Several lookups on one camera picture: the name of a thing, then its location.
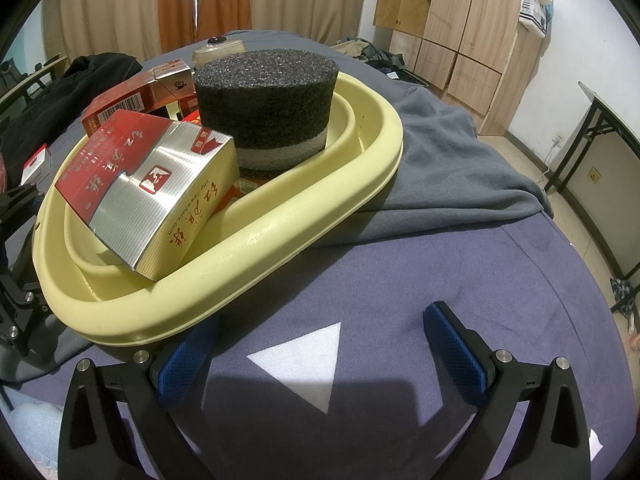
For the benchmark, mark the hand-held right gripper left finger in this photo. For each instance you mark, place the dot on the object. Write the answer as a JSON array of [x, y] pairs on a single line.
[[185, 360]]

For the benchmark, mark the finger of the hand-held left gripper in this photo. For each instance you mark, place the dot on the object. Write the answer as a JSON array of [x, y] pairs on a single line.
[[20, 315], [17, 202]]

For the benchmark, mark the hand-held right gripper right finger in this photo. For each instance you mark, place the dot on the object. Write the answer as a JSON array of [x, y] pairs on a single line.
[[455, 350]]

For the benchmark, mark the red and silver carton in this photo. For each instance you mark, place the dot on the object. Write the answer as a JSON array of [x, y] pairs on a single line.
[[140, 180]]

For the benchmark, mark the pale yellow plastic basin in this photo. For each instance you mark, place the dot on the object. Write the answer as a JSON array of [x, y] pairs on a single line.
[[280, 240]]

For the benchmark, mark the red carton with white end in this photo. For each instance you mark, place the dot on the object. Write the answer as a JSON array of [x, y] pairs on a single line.
[[130, 92]]

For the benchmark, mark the black foam cylinder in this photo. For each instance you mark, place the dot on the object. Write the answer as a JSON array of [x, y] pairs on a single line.
[[265, 100]]

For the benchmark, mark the small white and red box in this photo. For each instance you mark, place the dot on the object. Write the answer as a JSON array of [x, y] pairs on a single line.
[[37, 165]]

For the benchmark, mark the purple bed sheet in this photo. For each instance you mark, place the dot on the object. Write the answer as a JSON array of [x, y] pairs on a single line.
[[400, 270]]

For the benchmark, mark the light blue cloth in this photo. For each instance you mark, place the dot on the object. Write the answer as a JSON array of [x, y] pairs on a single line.
[[35, 430]]

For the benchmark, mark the black jacket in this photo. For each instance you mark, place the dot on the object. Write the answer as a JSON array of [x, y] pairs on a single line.
[[90, 75]]

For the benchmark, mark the white paper scrap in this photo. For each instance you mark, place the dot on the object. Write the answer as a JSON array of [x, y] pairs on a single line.
[[596, 442]]

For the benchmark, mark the dark checkered shoes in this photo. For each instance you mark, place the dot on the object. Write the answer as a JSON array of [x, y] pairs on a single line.
[[624, 295]]

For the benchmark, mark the pink slippers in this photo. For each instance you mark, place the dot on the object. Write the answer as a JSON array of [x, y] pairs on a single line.
[[634, 341]]

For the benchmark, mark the grey blanket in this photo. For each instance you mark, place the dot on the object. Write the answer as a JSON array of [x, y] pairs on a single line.
[[450, 160]]

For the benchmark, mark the beige and brown curtain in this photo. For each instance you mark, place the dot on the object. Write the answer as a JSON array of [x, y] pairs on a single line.
[[125, 0]]

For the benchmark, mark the pile of clothes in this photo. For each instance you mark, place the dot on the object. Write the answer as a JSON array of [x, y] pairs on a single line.
[[370, 52]]

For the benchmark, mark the wooden wardrobe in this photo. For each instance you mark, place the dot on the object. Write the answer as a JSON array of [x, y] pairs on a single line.
[[465, 20]]

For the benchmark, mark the white plastic bag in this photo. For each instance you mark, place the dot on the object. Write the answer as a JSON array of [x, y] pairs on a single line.
[[532, 10]]

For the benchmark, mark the white wall socket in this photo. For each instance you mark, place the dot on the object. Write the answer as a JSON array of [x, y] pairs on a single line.
[[556, 140]]

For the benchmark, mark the black metal frame table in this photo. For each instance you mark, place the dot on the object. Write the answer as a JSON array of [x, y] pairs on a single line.
[[620, 115]]

